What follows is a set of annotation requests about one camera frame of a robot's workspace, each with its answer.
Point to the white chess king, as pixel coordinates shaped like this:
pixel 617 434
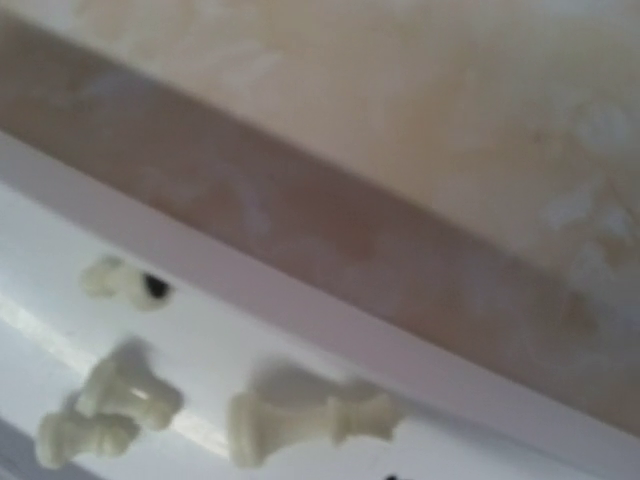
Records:
pixel 283 407

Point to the white chess pieces tray pile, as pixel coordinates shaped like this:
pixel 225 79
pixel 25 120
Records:
pixel 112 276

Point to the white plastic tray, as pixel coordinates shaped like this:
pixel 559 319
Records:
pixel 230 318

